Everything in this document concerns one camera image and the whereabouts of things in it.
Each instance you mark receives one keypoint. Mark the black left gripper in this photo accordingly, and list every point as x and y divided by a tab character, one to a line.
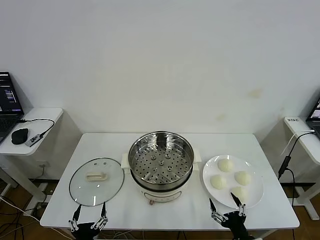
83	230

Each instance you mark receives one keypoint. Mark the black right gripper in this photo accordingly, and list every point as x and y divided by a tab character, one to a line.
236	225

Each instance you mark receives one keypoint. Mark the white steamed baozi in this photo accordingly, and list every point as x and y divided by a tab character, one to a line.
242	178
218	182
225	165
241	192

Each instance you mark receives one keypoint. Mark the round glass pot lid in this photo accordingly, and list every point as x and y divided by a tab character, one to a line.
97	177

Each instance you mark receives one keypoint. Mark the stainless steel steamer basket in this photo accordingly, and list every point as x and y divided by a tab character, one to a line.
161	170

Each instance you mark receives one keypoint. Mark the white round plate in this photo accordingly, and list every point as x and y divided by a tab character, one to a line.
255	185

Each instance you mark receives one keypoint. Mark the white electric cooking pot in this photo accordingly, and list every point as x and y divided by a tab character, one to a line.
160	193

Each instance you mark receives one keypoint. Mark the grey usb hub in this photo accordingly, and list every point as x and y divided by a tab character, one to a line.
33	139

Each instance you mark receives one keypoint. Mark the white side table with label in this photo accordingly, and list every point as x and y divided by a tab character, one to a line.
307	147

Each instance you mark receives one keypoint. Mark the black computer mouse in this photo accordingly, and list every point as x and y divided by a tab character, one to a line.
20	136

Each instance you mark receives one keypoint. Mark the white side table with mouse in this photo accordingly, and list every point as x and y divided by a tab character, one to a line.
42	115

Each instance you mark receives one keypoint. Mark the black laptop with dark screen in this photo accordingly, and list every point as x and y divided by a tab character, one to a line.
7	120

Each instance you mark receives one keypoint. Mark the white wall outlet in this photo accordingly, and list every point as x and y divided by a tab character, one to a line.
42	165

